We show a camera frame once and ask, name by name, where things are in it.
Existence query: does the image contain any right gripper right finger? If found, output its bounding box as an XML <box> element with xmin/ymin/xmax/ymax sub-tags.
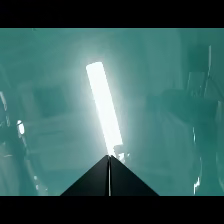
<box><xmin>109</xmin><ymin>155</ymin><xmax>160</xmax><ymax>197</ymax></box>

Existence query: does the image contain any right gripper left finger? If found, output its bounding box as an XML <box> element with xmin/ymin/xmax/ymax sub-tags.
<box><xmin>60</xmin><ymin>154</ymin><xmax>110</xmax><ymax>197</ymax></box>

